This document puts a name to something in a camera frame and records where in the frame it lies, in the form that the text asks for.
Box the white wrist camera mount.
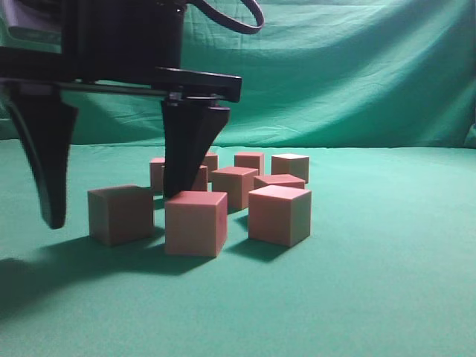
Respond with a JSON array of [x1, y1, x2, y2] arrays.
[[1, 1, 62, 53]]

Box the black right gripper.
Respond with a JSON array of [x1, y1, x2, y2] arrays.
[[1, 1, 242, 198]]

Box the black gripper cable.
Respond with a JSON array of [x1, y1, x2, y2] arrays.
[[189, 0, 266, 36]]

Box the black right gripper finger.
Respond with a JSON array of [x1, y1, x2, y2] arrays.
[[2, 83, 78, 229]]

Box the pink cube row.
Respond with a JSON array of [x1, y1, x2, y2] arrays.
[[149, 157, 165, 193], [210, 167, 259, 210]]

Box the pink cube placed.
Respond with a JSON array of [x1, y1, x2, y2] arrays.
[[202, 152, 219, 180]]

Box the green cloth backdrop and cover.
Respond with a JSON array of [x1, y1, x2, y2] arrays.
[[1, 1, 475, 356]]

